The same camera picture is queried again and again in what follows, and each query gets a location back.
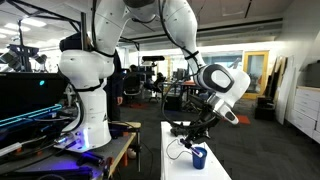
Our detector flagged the white leaning board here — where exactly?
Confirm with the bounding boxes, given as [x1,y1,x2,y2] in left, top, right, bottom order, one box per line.
[274,55,297,126]

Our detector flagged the grey box on cabinet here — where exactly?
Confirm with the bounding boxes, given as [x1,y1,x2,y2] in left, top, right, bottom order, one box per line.
[305,61,320,88]

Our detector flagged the white power strip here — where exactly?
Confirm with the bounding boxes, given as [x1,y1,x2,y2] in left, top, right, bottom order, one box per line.
[0,142,23,158]

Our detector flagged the large black monitor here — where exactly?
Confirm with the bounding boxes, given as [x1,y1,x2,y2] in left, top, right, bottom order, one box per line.
[0,71,68,119]

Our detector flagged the robot mounting table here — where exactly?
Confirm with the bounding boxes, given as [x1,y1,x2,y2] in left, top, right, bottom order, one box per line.
[0,121,143,180]

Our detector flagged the person in dark clothes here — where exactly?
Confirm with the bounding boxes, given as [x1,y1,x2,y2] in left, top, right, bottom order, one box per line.
[59,32,124,123]

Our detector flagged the purple and white marker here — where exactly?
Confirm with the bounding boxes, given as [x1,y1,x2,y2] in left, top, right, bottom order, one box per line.
[179,139,204,158]

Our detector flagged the thin black table cable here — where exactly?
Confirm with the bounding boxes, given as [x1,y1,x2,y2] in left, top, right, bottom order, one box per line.
[165,134,194,161]

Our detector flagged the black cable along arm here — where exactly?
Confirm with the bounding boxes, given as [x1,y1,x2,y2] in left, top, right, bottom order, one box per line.
[157,0,208,134]

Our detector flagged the black camera on stand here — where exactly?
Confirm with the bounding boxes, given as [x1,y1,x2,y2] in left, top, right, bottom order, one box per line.
[141,55,166,62]

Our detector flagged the white drawer cabinet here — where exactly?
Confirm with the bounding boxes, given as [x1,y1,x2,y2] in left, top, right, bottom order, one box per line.
[289,85,320,145]

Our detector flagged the cyan lit metal bar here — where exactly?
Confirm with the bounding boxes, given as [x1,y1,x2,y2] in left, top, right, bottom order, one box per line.
[0,103,64,128]

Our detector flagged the brown wooden boards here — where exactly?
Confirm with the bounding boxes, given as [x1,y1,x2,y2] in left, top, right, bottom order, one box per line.
[264,55,285,101]

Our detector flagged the black box on floor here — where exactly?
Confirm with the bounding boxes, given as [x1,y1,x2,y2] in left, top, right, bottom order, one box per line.
[254,96,277,122]

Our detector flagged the black bin under table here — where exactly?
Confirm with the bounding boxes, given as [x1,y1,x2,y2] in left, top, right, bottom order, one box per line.
[162,93,183,112]

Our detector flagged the black stereo camera on table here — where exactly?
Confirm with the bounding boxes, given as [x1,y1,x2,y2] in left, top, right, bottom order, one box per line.
[169,123,188,138]

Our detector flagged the blue plastic cup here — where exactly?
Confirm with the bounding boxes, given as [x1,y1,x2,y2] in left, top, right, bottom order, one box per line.
[191,146,208,170]

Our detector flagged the black aluminium frame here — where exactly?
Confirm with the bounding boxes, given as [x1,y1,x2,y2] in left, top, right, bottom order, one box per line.
[6,0,88,52]

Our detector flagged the yellow framed glass door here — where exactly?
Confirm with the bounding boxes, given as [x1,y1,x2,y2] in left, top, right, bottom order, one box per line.
[240,50,270,100]

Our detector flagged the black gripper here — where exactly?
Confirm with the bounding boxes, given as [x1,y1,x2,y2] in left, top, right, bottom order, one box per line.
[184,106,218,144]

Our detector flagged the black light stand rig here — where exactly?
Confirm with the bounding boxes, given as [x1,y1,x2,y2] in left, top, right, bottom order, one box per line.
[0,19,48,73]

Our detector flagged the orange floor mat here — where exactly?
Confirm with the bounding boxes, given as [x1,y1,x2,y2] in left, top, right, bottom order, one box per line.
[237,114,251,125]

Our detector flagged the black office chair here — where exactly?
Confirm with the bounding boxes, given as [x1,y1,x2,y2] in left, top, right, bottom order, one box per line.
[123,73,144,99]
[146,72,167,103]

